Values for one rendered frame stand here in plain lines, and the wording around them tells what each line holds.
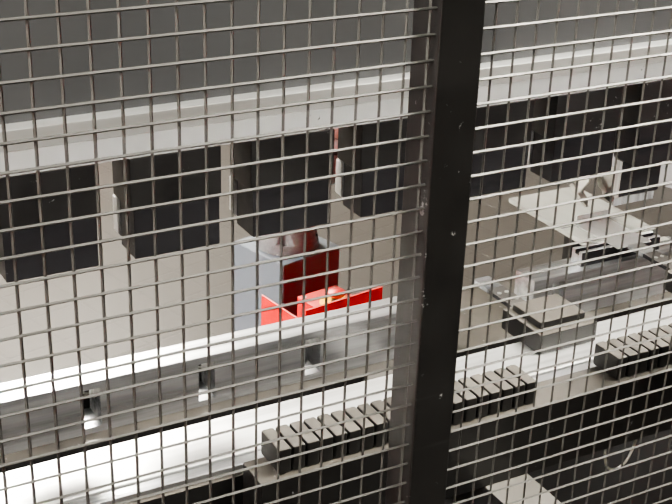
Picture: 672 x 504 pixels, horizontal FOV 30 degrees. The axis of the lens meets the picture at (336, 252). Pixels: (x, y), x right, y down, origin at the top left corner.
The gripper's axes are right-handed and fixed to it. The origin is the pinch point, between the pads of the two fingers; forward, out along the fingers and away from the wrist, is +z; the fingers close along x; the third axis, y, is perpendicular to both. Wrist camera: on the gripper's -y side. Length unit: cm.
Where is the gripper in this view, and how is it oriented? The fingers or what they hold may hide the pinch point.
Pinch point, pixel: (595, 200)
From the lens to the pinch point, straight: 261.9
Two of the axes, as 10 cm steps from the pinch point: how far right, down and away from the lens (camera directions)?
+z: 2.9, 9.4, -1.9
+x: 8.8, -1.7, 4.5
